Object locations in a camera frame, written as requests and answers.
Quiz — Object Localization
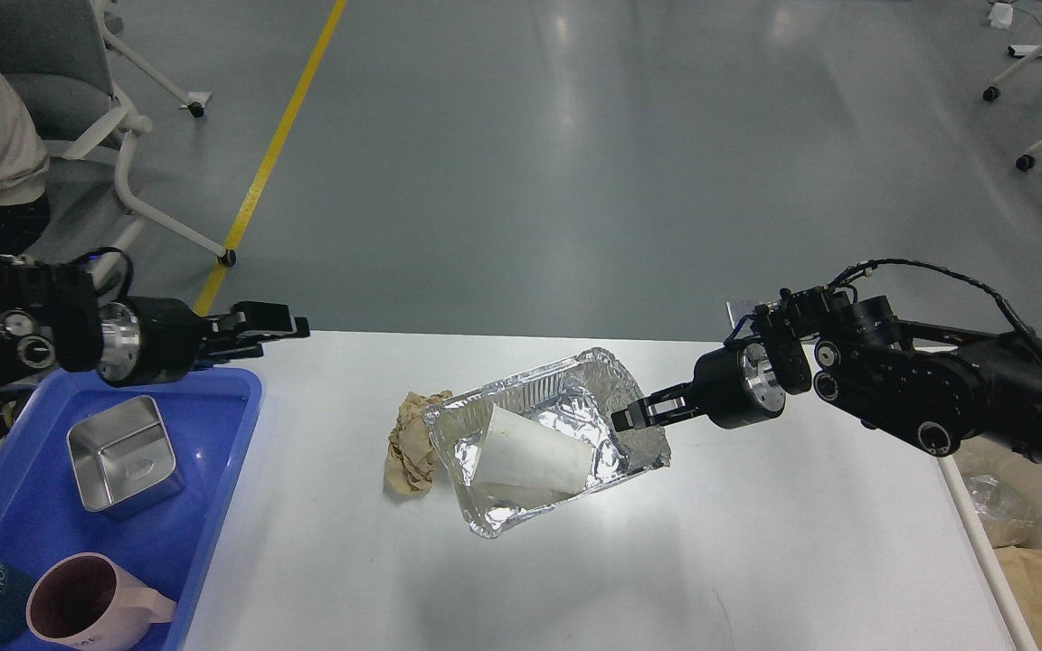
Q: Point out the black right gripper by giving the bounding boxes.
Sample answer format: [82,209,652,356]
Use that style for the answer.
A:
[611,343,787,432]

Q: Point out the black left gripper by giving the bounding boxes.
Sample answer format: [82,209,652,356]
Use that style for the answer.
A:
[96,297,311,387]

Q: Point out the white paper cup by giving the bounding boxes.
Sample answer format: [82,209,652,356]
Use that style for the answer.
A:
[472,405,594,495]

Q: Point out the stainless steel rectangular tray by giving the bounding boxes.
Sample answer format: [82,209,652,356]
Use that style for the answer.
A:
[66,394,185,520]

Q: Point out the brown paper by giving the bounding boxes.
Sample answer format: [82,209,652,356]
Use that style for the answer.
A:
[384,389,452,497]

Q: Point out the pink mug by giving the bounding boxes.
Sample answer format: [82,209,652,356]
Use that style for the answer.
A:
[24,552,177,650]

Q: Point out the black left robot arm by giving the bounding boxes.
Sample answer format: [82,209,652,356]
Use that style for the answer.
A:
[0,247,311,389]

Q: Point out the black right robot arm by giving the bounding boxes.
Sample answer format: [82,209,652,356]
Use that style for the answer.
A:
[611,257,1042,465]

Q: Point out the floor outlet cover left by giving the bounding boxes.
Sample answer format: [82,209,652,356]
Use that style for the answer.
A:
[726,299,758,328]

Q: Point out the blue plastic tray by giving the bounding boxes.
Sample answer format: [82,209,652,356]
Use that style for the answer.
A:
[0,368,263,650]

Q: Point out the grey office chair far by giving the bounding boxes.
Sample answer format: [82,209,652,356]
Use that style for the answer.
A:
[90,1,212,118]

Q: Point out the grey office chair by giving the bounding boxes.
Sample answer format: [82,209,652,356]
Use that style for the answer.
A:
[90,1,212,118]
[0,1,237,268]

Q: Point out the grey office chair near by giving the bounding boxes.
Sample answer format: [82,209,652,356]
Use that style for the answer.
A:
[0,1,237,268]

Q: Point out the clear plastic bag in bin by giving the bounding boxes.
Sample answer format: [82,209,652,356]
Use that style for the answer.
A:
[961,473,1042,549]

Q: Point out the white plastic bin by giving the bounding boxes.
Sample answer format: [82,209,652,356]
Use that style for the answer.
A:
[940,437,1042,650]

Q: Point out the white power adapter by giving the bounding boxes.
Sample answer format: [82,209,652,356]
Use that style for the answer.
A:
[987,1,1014,30]

